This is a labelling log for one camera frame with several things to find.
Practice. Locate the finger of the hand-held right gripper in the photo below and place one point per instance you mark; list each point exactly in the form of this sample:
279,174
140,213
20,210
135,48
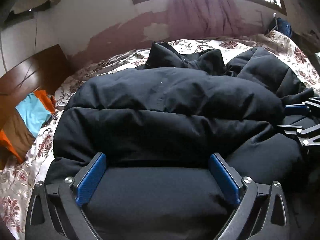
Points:
303,136
296,109

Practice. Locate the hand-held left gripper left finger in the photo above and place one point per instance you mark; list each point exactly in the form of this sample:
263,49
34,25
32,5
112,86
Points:
91,177

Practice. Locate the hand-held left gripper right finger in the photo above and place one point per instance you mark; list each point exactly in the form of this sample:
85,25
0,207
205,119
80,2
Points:
223,177

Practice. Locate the black down jacket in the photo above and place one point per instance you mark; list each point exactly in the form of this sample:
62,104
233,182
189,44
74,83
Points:
162,105

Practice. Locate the floral bedspread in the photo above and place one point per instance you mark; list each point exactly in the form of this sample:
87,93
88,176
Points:
30,155

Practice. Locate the blue backpack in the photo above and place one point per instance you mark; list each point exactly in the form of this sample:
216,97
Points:
283,26

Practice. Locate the orange blue brown pillow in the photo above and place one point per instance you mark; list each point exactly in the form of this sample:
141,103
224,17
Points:
32,112

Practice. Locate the pink curtain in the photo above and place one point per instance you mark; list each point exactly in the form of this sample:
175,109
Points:
225,12
185,10

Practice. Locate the wooden headboard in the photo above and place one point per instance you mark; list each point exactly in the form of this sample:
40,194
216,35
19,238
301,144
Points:
37,67

